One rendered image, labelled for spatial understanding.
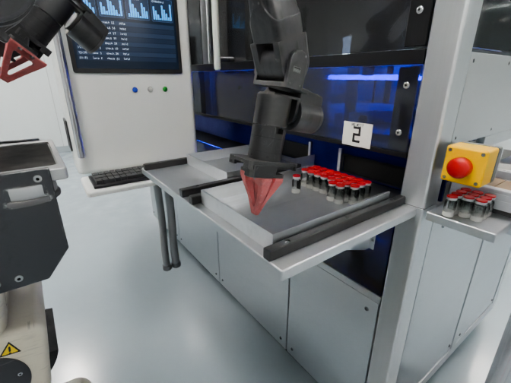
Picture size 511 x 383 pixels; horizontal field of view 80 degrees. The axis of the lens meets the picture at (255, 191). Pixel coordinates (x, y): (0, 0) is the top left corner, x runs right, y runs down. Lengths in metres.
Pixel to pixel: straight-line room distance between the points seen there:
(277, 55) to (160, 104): 0.94
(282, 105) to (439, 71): 0.35
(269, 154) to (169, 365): 1.21
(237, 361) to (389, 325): 0.77
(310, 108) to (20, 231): 0.46
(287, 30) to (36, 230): 0.44
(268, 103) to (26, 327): 0.50
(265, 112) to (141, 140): 0.93
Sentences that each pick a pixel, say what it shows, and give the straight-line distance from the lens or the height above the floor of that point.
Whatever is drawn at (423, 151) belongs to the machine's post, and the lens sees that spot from 0.74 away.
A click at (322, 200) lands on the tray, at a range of 0.73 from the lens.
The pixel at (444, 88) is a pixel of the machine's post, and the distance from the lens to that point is 0.72.
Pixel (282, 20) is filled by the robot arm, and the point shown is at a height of 1.23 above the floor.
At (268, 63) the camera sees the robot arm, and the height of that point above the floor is 1.18.
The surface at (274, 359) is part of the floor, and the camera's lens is 1.52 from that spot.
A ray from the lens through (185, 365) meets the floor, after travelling 1.52.
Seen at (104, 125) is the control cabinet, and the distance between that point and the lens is 1.32.
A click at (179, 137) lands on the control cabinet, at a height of 0.91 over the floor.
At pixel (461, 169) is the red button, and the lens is 0.68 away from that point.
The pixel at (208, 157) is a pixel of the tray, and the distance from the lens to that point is 1.08.
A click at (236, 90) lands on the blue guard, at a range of 1.22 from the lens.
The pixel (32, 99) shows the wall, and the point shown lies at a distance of 5.85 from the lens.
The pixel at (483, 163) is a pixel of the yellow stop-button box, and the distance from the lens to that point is 0.70.
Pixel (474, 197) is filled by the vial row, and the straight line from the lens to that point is 0.76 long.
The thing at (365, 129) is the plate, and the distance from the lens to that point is 0.80.
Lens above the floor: 1.16
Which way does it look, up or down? 21 degrees down
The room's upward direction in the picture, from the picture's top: straight up
